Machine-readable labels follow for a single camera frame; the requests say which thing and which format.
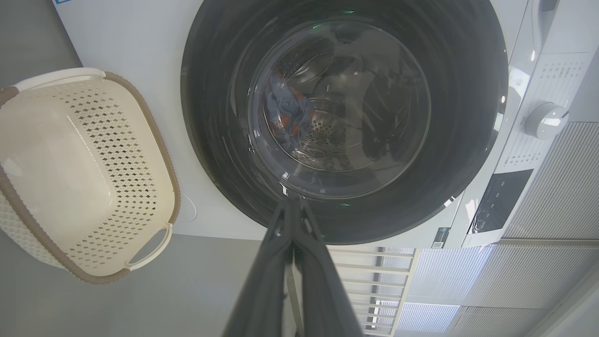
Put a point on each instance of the white front-load washing machine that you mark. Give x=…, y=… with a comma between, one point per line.
x=131, y=56

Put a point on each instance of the black round glass washer door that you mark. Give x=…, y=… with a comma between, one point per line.
x=215, y=140

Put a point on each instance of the blue cartoon print pants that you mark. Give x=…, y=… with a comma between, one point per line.
x=285, y=105

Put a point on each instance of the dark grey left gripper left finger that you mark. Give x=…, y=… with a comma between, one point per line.
x=264, y=290

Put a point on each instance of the cream perforated laundry basket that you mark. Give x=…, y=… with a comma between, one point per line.
x=56, y=154

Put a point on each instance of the black washer display panel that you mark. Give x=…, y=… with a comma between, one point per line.
x=498, y=201

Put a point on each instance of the white washer control knob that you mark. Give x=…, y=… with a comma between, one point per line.
x=545, y=120

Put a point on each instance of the white metal railing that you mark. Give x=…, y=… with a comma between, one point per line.
x=374, y=283

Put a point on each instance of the round white filter cover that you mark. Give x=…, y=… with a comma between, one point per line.
x=188, y=208

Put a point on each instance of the perforated steel washer drum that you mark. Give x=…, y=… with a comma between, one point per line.
x=327, y=135

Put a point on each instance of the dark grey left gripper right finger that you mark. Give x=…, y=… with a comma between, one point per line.
x=325, y=295

